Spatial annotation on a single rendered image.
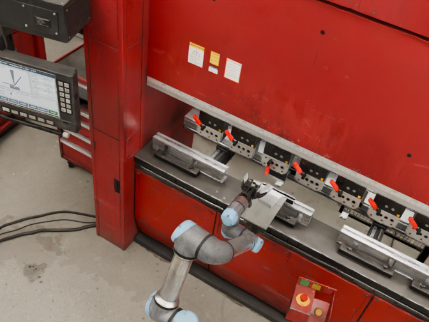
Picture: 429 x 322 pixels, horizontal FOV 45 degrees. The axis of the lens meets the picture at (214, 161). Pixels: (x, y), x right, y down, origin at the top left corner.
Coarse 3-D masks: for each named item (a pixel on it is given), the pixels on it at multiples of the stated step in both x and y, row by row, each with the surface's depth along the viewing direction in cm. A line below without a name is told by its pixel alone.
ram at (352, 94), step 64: (192, 0) 237; (256, 0) 220; (320, 0) 207; (192, 64) 259; (256, 64) 239; (320, 64) 222; (384, 64) 207; (320, 128) 242; (384, 128) 224; (384, 192) 244
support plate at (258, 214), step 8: (256, 200) 280; (280, 200) 282; (248, 208) 275; (256, 208) 275; (264, 208) 276; (272, 208) 277; (248, 216) 271; (256, 216) 271; (264, 216) 272; (272, 216) 273; (256, 224) 268; (264, 224) 268
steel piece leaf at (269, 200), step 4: (268, 192) 284; (264, 196) 282; (268, 196) 282; (272, 196) 283; (260, 200) 278; (264, 200) 280; (268, 200) 280; (272, 200) 281; (276, 200) 281; (264, 204) 278; (268, 204) 276; (272, 204) 278
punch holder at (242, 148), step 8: (232, 128) 270; (240, 128) 268; (240, 136) 271; (248, 136) 268; (256, 136) 265; (240, 144) 274; (248, 144) 271; (256, 144) 270; (240, 152) 277; (248, 152) 275; (256, 152) 280
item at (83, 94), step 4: (80, 88) 297; (80, 92) 294; (84, 92) 295; (80, 96) 291; (84, 96) 292; (80, 100) 299; (84, 100) 299; (80, 104) 296; (84, 104) 297; (84, 108) 295
